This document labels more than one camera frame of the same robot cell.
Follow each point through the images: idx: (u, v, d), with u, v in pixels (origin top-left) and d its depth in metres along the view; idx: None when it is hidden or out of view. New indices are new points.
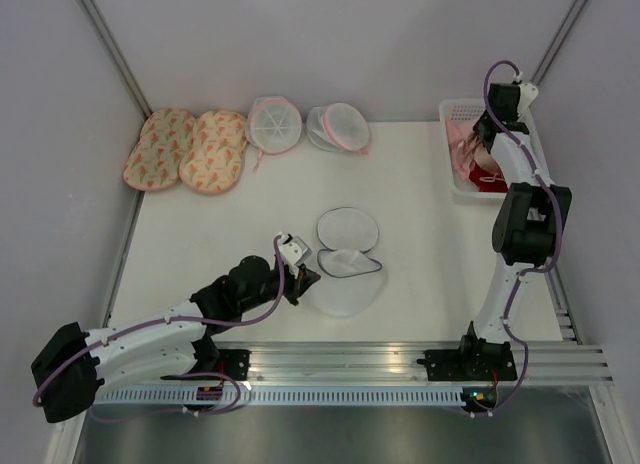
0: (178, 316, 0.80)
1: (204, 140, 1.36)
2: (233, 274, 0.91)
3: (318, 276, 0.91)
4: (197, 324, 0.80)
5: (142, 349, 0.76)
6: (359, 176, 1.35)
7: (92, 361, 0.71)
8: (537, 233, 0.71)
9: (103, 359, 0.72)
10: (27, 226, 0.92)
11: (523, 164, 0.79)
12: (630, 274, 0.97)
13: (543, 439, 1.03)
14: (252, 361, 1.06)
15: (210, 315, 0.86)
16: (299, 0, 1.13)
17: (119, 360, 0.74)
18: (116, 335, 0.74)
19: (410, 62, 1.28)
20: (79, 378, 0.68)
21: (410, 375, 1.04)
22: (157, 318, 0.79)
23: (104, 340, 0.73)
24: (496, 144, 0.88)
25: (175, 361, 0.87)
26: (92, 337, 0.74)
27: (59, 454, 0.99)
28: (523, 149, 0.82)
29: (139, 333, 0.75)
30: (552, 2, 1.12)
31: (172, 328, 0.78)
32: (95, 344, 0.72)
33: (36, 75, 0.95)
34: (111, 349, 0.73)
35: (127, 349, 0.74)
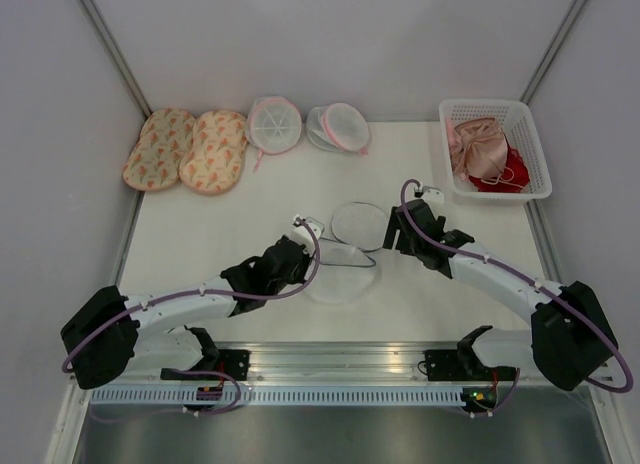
0: (211, 288, 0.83)
1: (204, 140, 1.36)
2: (266, 254, 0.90)
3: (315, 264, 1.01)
4: (229, 298, 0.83)
5: (174, 319, 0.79)
6: (359, 176, 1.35)
7: (133, 323, 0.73)
8: (588, 345, 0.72)
9: (142, 323, 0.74)
10: (26, 225, 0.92)
11: (515, 280, 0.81)
12: (630, 274, 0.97)
13: (544, 440, 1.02)
14: (252, 361, 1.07)
15: (239, 290, 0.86)
16: (299, 1, 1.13)
17: (155, 326, 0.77)
18: (155, 300, 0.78)
19: (410, 62, 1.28)
20: (120, 339, 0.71)
21: (411, 375, 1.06)
22: (193, 289, 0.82)
23: (145, 304, 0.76)
24: (458, 267, 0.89)
25: (185, 354, 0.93)
26: (131, 300, 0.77)
27: (59, 454, 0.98)
28: (495, 263, 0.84)
29: (176, 301, 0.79)
30: (552, 2, 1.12)
31: (206, 299, 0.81)
32: (136, 307, 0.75)
33: (36, 75, 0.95)
34: (150, 314, 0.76)
35: (165, 316, 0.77)
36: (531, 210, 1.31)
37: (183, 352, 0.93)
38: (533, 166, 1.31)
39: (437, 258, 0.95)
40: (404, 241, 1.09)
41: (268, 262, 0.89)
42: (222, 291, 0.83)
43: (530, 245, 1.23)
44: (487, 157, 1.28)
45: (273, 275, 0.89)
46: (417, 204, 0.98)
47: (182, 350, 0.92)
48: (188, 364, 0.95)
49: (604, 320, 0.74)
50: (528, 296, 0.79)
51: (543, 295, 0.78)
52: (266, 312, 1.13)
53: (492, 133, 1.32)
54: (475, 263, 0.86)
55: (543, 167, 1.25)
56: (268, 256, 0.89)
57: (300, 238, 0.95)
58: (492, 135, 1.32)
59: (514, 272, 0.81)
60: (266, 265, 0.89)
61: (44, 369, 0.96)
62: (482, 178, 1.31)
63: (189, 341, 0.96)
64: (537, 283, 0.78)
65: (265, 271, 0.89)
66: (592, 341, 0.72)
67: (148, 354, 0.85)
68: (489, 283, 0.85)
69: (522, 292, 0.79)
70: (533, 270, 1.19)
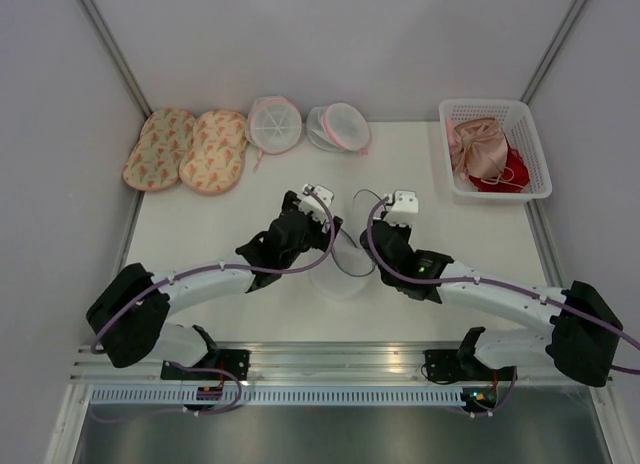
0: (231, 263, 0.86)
1: (204, 140, 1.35)
2: (271, 228, 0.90)
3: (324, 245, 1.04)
4: (247, 273, 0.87)
5: (197, 294, 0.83)
6: (359, 176, 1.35)
7: (162, 297, 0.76)
8: (601, 336, 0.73)
9: (171, 295, 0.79)
10: (26, 224, 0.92)
11: (518, 296, 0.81)
12: (631, 274, 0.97)
13: (543, 440, 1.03)
14: (252, 361, 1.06)
15: (255, 264, 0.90)
16: (298, 1, 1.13)
17: (180, 299, 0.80)
18: (181, 274, 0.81)
19: (410, 61, 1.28)
20: (151, 309, 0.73)
21: (411, 375, 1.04)
22: (212, 265, 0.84)
23: (171, 278, 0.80)
24: (447, 292, 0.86)
25: (194, 346, 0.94)
26: (157, 275, 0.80)
27: (59, 454, 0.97)
28: (488, 281, 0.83)
29: (199, 275, 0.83)
30: (552, 2, 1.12)
31: (226, 274, 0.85)
32: (164, 280, 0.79)
33: (35, 76, 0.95)
34: (178, 287, 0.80)
35: (191, 289, 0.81)
36: (531, 210, 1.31)
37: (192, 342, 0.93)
38: (533, 166, 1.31)
39: (424, 289, 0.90)
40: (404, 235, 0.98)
41: (276, 236, 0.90)
42: (242, 266, 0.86)
43: (531, 245, 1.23)
44: (487, 157, 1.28)
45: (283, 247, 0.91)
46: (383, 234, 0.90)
47: (191, 341, 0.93)
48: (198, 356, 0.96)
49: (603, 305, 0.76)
50: (535, 310, 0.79)
51: (552, 306, 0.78)
52: (266, 312, 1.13)
53: (492, 132, 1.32)
54: (466, 286, 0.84)
55: (544, 167, 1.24)
56: (274, 230, 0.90)
57: (309, 206, 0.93)
58: (492, 135, 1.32)
59: (516, 289, 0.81)
60: (273, 239, 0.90)
61: (45, 369, 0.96)
62: (482, 178, 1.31)
63: (194, 335, 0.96)
64: (541, 295, 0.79)
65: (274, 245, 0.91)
66: (604, 333, 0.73)
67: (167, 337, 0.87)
68: (484, 301, 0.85)
69: (528, 309, 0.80)
70: (534, 271, 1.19)
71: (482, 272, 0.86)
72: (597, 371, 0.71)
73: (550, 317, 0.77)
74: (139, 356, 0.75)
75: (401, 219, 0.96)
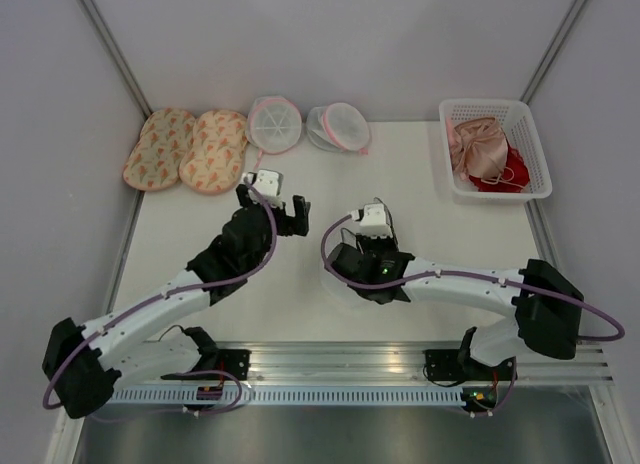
0: (176, 288, 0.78)
1: (204, 140, 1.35)
2: (224, 233, 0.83)
3: (304, 230, 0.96)
4: (198, 292, 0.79)
5: (142, 334, 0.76)
6: (359, 176, 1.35)
7: (95, 352, 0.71)
8: (563, 310, 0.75)
9: (104, 349, 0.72)
10: (27, 225, 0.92)
11: (478, 283, 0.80)
12: (631, 274, 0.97)
13: (543, 439, 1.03)
14: (252, 361, 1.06)
15: (211, 278, 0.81)
16: (298, 1, 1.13)
17: (121, 346, 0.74)
18: (112, 323, 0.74)
19: (410, 61, 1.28)
20: (83, 372, 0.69)
21: (410, 375, 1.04)
22: (155, 296, 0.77)
23: (101, 329, 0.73)
24: (415, 291, 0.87)
25: (183, 355, 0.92)
26: (89, 328, 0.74)
27: (59, 453, 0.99)
28: (448, 272, 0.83)
29: (135, 316, 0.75)
30: (552, 2, 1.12)
31: (173, 301, 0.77)
32: (94, 334, 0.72)
33: (35, 76, 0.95)
34: (111, 337, 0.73)
35: (128, 334, 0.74)
36: (531, 210, 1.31)
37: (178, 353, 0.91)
38: (533, 166, 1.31)
39: (390, 290, 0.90)
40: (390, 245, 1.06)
41: (230, 241, 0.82)
42: (189, 288, 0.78)
43: (531, 245, 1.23)
44: (487, 158, 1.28)
45: (242, 252, 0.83)
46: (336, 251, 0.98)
47: (177, 353, 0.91)
48: (191, 363, 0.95)
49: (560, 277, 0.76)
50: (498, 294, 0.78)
51: (512, 288, 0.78)
52: (266, 312, 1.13)
53: (492, 132, 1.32)
54: (429, 281, 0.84)
55: (544, 167, 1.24)
56: (227, 235, 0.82)
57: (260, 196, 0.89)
58: (492, 135, 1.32)
59: (475, 276, 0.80)
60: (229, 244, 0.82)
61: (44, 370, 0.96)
62: (482, 178, 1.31)
63: (183, 344, 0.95)
64: (501, 279, 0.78)
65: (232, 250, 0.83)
66: (564, 306, 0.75)
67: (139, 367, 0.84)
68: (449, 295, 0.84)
69: (490, 294, 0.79)
70: None
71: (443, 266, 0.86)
72: (566, 343, 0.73)
73: (511, 299, 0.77)
74: (98, 403, 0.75)
75: (380, 232, 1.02)
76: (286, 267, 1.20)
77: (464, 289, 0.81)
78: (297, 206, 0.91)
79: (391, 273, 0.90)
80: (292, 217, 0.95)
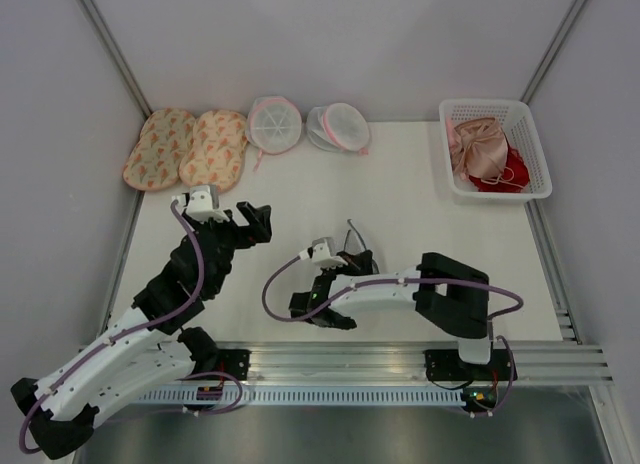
0: (121, 332, 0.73)
1: (204, 140, 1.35)
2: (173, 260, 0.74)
3: (268, 236, 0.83)
4: (143, 334, 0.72)
5: (93, 384, 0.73)
6: (359, 176, 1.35)
7: (47, 415, 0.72)
8: (463, 295, 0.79)
9: (55, 409, 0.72)
10: (28, 223, 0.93)
11: (385, 287, 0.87)
12: (631, 274, 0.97)
13: (543, 439, 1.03)
14: (252, 361, 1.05)
15: (160, 313, 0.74)
16: (298, 1, 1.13)
17: (74, 401, 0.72)
18: (57, 383, 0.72)
19: (410, 61, 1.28)
20: (39, 434, 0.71)
21: (411, 375, 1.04)
22: (99, 345, 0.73)
23: (48, 390, 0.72)
24: (342, 308, 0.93)
25: (171, 369, 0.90)
26: (40, 389, 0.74)
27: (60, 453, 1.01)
28: (362, 284, 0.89)
29: (81, 370, 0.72)
30: (552, 2, 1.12)
31: (118, 348, 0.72)
32: (42, 397, 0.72)
33: (36, 76, 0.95)
34: (59, 397, 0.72)
35: (76, 391, 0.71)
36: (530, 210, 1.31)
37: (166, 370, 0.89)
38: (533, 166, 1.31)
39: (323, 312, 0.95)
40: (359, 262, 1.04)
41: (178, 268, 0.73)
42: (131, 331, 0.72)
43: (531, 244, 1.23)
44: (487, 158, 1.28)
45: (193, 280, 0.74)
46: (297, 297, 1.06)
47: (165, 369, 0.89)
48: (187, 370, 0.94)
49: (454, 262, 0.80)
50: (403, 292, 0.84)
51: (412, 284, 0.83)
52: (266, 312, 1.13)
53: (492, 132, 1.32)
54: (349, 295, 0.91)
55: (544, 167, 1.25)
56: (175, 262, 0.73)
57: (197, 216, 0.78)
58: (492, 135, 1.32)
59: (380, 282, 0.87)
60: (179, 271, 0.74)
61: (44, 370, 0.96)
62: (482, 178, 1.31)
63: (175, 355, 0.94)
64: (401, 279, 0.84)
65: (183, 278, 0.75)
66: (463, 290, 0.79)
67: (119, 397, 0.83)
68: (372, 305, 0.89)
69: (396, 294, 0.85)
70: (535, 270, 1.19)
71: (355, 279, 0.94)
72: (470, 321, 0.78)
73: (411, 294, 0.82)
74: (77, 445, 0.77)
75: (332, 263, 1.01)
76: (286, 267, 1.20)
77: (375, 297, 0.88)
78: (244, 212, 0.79)
79: (317, 297, 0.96)
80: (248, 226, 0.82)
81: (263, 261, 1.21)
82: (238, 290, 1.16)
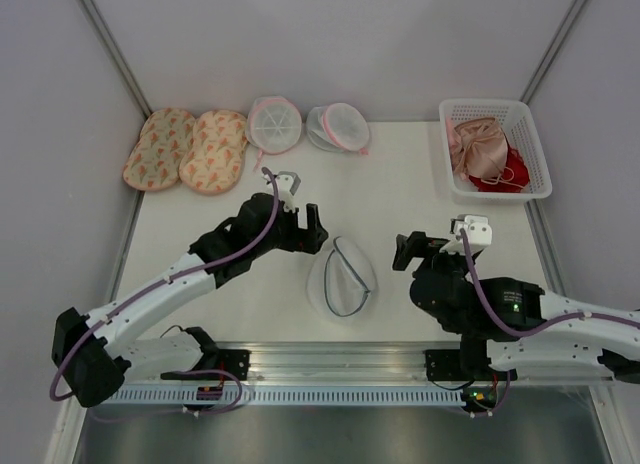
0: (179, 272, 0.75)
1: (204, 141, 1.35)
2: (242, 211, 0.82)
3: (314, 250, 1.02)
4: (202, 275, 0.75)
5: (147, 320, 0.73)
6: (360, 176, 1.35)
7: (100, 342, 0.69)
8: None
9: (110, 338, 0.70)
10: (27, 223, 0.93)
11: (624, 328, 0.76)
12: (632, 274, 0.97)
13: (544, 440, 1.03)
14: (252, 361, 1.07)
15: (215, 257, 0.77)
16: (298, 2, 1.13)
17: (127, 334, 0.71)
18: (116, 311, 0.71)
19: (409, 61, 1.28)
20: (91, 361, 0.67)
21: (410, 375, 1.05)
22: (158, 281, 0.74)
23: (106, 318, 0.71)
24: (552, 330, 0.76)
25: (185, 354, 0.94)
26: (93, 317, 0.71)
27: (59, 453, 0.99)
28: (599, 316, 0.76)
29: (140, 302, 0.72)
30: (551, 2, 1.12)
31: (176, 286, 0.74)
32: (98, 324, 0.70)
33: (35, 75, 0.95)
34: (115, 325, 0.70)
35: (133, 321, 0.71)
36: (531, 210, 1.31)
37: (180, 355, 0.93)
38: (533, 166, 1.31)
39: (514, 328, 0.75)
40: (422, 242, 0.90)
41: (246, 218, 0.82)
42: (191, 271, 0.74)
43: (531, 244, 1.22)
44: (487, 158, 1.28)
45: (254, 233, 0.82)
46: (445, 283, 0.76)
47: (181, 352, 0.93)
48: (191, 361, 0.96)
49: None
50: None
51: None
52: (265, 311, 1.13)
53: (492, 132, 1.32)
54: (573, 323, 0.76)
55: (544, 167, 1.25)
56: (243, 213, 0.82)
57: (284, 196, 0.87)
58: (491, 135, 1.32)
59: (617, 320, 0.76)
60: (242, 221, 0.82)
61: (44, 370, 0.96)
62: (482, 178, 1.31)
63: (187, 343, 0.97)
64: None
65: (243, 229, 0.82)
66: None
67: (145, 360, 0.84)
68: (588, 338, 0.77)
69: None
70: (535, 271, 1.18)
71: (580, 305, 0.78)
72: None
73: None
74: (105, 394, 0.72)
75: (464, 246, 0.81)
76: (286, 267, 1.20)
77: (612, 337, 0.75)
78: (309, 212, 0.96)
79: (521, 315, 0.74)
80: (303, 232, 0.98)
81: (263, 261, 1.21)
82: (238, 290, 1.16)
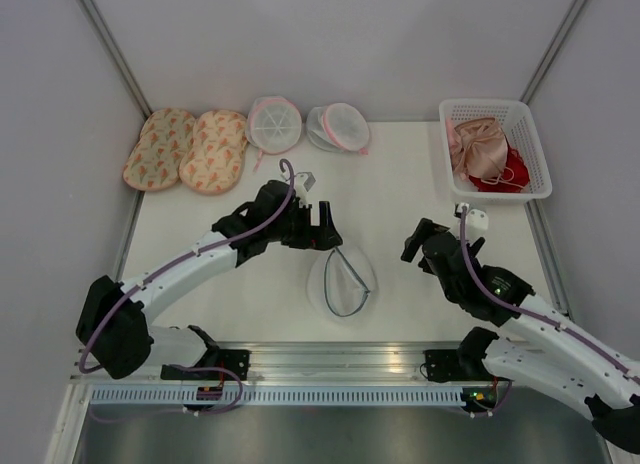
0: (206, 246, 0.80)
1: (204, 141, 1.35)
2: (260, 195, 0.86)
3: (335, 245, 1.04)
4: (227, 249, 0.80)
5: (177, 289, 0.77)
6: (359, 176, 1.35)
7: (137, 305, 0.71)
8: None
9: (145, 302, 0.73)
10: (27, 223, 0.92)
11: (600, 361, 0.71)
12: (632, 274, 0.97)
13: (544, 439, 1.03)
14: (252, 361, 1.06)
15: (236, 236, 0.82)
16: (298, 2, 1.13)
17: (160, 301, 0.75)
18: (151, 277, 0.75)
19: (409, 62, 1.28)
20: (129, 324, 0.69)
21: (411, 375, 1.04)
22: (187, 254, 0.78)
23: (141, 283, 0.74)
24: (521, 327, 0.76)
25: (191, 345, 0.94)
26: (127, 283, 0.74)
27: (59, 453, 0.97)
28: (573, 333, 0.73)
29: (172, 271, 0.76)
30: (551, 2, 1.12)
31: (203, 259, 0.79)
32: (133, 288, 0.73)
33: (35, 76, 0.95)
34: (150, 291, 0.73)
35: (166, 288, 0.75)
36: (531, 210, 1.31)
37: (187, 345, 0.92)
38: (533, 166, 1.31)
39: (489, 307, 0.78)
40: (428, 229, 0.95)
41: (264, 202, 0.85)
42: (216, 245, 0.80)
43: (530, 244, 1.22)
44: (487, 158, 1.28)
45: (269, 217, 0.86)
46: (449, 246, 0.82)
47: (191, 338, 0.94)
48: (196, 354, 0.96)
49: None
50: (615, 382, 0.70)
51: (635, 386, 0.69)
52: (265, 311, 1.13)
53: (492, 132, 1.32)
54: (545, 328, 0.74)
55: (544, 167, 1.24)
56: (261, 198, 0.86)
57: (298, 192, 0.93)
58: (492, 135, 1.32)
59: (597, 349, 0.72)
60: (259, 205, 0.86)
61: (44, 371, 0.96)
62: (482, 178, 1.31)
63: (192, 336, 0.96)
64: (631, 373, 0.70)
65: (260, 212, 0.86)
66: None
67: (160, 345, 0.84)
68: (556, 351, 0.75)
69: (610, 378, 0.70)
70: (535, 271, 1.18)
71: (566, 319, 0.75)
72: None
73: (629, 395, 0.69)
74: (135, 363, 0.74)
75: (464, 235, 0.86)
76: (286, 267, 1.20)
77: (581, 361, 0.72)
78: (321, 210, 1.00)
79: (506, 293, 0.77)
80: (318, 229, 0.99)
81: (263, 261, 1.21)
82: (238, 290, 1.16)
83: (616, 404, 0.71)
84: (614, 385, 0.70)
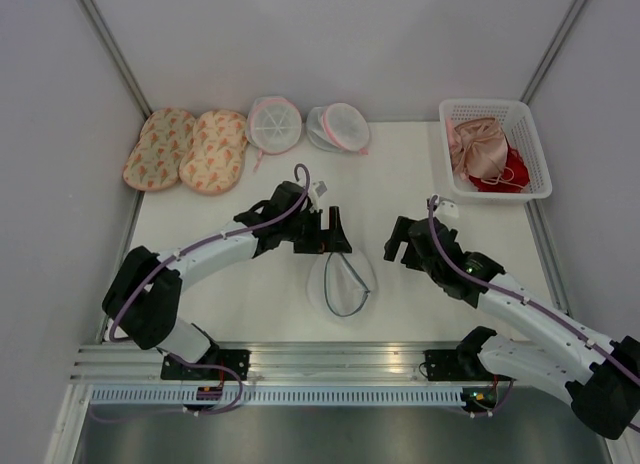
0: (233, 231, 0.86)
1: (204, 140, 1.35)
2: (276, 192, 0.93)
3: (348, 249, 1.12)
4: (249, 236, 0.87)
5: (206, 265, 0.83)
6: (360, 176, 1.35)
7: (174, 271, 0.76)
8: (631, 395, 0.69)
9: (181, 270, 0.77)
10: (27, 224, 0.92)
11: (563, 332, 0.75)
12: (632, 274, 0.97)
13: (544, 440, 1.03)
14: (252, 361, 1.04)
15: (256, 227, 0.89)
16: (297, 2, 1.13)
17: (191, 273, 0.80)
18: (186, 249, 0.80)
19: (409, 62, 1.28)
20: (165, 288, 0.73)
21: (410, 375, 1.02)
22: (215, 235, 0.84)
23: (177, 254, 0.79)
24: (490, 302, 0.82)
25: (194, 342, 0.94)
26: (163, 253, 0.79)
27: (59, 454, 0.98)
28: (535, 305, 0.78)
29: (206, 248, 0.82)
30: (551, 2, 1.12)
31: (230, 242, 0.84)
32: (170, 258, 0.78)
33: (35, 75, 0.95)
34: (185, 262, 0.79)
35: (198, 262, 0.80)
36: (531, 210, 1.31)
37: (191, 341, 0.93)
38: (533, 166, 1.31)
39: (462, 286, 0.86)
40: (406, 225, 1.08)
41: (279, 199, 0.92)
42: (242, 231, 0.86)
43: (530, 245, 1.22)
44: (487, 158, 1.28)
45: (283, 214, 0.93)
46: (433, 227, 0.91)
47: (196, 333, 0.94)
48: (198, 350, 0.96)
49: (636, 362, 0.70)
50: (575, 350, 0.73)
51: (597, 353, 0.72)
52: (265, 311, 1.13)
53: (492, 132, 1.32)
54: (512, 302, 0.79)
55: (544, 167, 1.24)
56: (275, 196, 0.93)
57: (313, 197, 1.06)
58: (491, 135, 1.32)
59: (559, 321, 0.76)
60: (275, 201, 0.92)
61: (44, 370, 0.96)
62: (482, 178, 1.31)
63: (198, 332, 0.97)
64: (589, 340, 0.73)
65: (276, 208, 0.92)
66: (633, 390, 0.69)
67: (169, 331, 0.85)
68: (523, 325, 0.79)
69: (571, 347, 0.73)
70: (535, 270, 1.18)
71: (533, 294, 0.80)
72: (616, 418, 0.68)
73: (589, 362, 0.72)
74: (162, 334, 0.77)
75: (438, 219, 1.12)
76: (286, 267, 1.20)
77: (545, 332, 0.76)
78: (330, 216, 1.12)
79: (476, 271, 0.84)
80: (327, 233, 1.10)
81: (263, 261, 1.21)
82: (238, 290, 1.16)
83: (584, 378, 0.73)
84: (573, 354, 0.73)
